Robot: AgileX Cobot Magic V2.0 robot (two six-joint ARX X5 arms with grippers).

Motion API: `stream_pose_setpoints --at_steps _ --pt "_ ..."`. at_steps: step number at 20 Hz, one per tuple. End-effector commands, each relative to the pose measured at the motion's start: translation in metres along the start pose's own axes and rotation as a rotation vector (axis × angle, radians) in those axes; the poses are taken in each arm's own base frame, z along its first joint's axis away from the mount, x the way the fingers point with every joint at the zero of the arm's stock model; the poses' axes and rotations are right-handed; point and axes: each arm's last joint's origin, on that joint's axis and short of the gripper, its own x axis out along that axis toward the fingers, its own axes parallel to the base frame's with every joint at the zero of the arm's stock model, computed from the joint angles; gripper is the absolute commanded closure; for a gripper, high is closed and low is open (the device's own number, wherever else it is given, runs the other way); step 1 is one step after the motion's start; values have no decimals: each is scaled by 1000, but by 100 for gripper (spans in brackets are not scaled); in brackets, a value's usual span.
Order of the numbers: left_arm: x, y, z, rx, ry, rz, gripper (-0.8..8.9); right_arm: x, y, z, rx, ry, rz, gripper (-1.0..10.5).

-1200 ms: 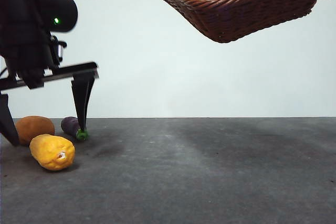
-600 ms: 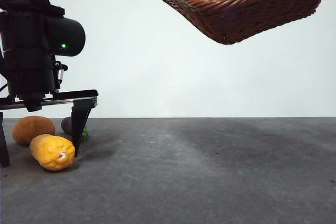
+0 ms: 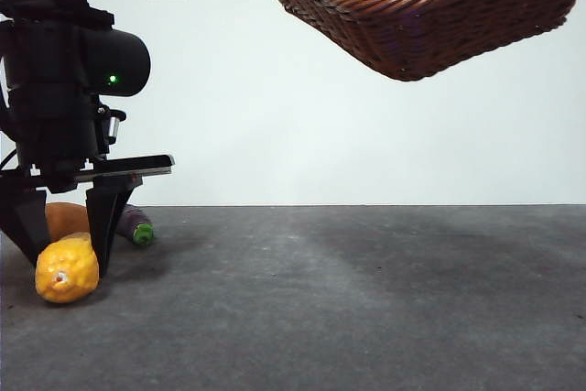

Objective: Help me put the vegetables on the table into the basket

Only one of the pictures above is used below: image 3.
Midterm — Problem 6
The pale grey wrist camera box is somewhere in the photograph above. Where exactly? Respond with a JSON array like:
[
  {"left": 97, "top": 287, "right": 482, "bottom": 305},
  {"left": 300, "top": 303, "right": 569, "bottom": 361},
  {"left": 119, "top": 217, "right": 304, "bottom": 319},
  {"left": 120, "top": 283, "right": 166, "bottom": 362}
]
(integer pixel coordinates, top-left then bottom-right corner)
[{"left": 105, "top": 114, "right": 123, "bottom": 144}]

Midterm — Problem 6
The bumpy yellow vegetable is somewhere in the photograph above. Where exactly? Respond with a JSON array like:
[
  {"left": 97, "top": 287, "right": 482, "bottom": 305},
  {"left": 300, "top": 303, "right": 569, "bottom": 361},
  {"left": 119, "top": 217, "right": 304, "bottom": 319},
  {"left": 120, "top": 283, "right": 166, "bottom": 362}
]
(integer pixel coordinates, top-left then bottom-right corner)
[{"left": 35, "top": 231, "right": 101, "bottom": 304}]

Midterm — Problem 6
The purple eggplant with green stem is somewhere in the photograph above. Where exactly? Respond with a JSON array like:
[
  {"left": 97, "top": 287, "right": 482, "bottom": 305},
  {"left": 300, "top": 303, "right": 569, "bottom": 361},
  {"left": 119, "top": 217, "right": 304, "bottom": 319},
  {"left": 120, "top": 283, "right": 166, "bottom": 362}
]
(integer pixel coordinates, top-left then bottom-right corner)
[{"left": 114, "top": 204, "right": 156, "bottom": 248}]

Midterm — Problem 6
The brown wicker basket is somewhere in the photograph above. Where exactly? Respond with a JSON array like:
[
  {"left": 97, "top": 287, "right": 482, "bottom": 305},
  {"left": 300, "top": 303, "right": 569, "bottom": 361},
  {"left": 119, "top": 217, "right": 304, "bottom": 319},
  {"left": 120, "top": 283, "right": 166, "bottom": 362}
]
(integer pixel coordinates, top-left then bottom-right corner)
[{"left": 233, "top": 0, "right": 586, "bottom": 82}]

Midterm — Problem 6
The brown potato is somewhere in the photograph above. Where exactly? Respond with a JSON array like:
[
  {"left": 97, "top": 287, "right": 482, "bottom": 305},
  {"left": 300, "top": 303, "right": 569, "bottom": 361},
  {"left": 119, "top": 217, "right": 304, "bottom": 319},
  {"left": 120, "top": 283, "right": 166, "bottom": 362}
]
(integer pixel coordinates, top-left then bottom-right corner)
[{"left": 44, "top": 202, "right": 92, "bottom": 244}]

